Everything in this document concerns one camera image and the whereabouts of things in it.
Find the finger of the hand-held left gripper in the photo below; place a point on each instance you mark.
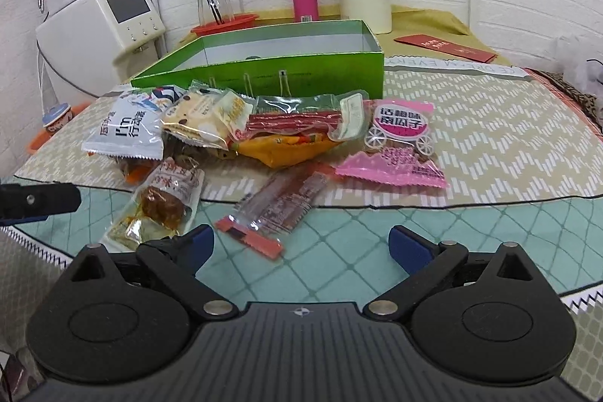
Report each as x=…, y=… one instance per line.
x=37, y=198

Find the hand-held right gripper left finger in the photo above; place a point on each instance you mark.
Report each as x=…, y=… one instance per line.
x=200, y=242

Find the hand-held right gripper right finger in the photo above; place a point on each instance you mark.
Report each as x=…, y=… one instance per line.
x=407, y=249

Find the clear brown meat snack packet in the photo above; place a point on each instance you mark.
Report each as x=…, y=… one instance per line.
x=162, y=202

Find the small yellow snack packet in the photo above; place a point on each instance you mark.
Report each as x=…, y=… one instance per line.
x=125, y=230

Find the red strip snack packet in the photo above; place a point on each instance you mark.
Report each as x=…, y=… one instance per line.
x=278, y=204

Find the pink snack packet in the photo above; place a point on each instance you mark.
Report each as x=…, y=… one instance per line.
x=400, y=157

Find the orange and clear snack packet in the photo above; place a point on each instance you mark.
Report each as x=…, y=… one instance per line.
x=136, y=171

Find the white and blue snack packet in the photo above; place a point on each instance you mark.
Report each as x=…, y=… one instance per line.
x=127, y=129

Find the orange yellow snack packet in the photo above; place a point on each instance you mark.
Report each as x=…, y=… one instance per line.
x=278, y=150

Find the cream dotted cookie packet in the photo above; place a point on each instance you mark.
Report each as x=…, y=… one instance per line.
x=198, y=114

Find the cream yellow snack packet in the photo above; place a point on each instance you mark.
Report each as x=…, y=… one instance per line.
x=235, y=110

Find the clear red sausage stick packet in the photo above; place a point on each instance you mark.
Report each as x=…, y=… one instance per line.
x=292, y=119

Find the green cardboard box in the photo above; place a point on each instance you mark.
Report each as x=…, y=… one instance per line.
x=306, y=72

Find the teal quilted tablecloth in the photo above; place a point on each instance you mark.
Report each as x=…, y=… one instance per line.
x=329, y=260

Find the stacked bowls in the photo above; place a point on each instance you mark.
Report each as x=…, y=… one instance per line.
x=56, y=117

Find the beige zigzag table mat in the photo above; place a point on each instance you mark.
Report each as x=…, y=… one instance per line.
x=494, y=138

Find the white water dispenser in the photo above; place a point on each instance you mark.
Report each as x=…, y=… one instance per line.
x=75, y=44

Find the red envelope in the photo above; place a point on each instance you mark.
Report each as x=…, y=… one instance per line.
x=443, y=45

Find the red plastic basket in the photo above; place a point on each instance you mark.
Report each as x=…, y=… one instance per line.
x=226, y=26

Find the yellow cloth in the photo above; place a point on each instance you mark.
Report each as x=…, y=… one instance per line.
x=424, y=23

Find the leopard print cloth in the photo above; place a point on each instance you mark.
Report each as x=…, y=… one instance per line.
x=579, y=100

